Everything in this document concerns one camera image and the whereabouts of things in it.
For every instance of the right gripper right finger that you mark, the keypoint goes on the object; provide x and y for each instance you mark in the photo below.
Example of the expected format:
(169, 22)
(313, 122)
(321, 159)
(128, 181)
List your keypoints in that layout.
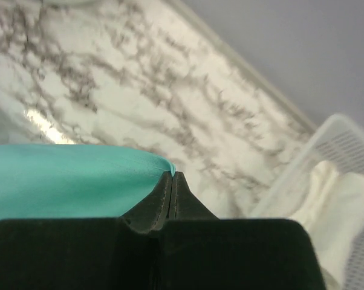
(184, 205)

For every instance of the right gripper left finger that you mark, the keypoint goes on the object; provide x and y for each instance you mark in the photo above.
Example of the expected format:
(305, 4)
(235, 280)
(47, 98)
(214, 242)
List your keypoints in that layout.
(149, 215)

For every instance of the teal t shirt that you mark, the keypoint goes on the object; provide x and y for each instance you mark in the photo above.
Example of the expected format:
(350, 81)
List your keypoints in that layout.
(75, 181)

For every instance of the rolled white t shirt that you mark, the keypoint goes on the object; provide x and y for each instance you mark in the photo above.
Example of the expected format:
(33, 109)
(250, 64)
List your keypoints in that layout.
(332, 213)

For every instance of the rectangular white mesh basket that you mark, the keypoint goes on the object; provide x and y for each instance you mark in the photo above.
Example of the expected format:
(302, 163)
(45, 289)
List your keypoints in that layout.
(340, 141)

